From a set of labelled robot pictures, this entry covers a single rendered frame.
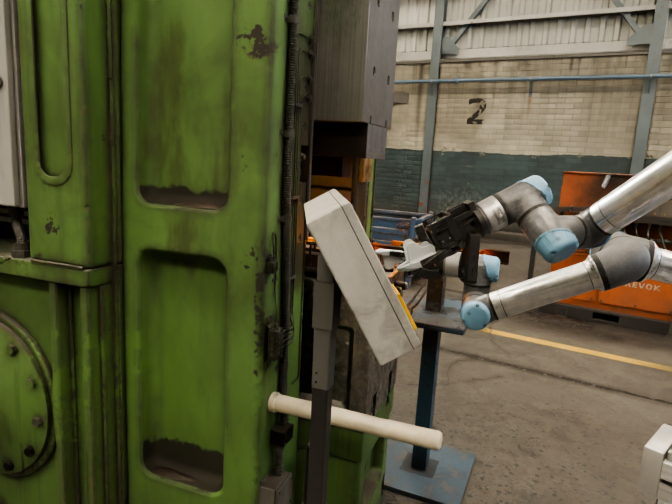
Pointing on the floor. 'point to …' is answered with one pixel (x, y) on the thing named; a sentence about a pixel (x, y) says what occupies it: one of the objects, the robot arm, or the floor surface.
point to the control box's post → (321, 402)
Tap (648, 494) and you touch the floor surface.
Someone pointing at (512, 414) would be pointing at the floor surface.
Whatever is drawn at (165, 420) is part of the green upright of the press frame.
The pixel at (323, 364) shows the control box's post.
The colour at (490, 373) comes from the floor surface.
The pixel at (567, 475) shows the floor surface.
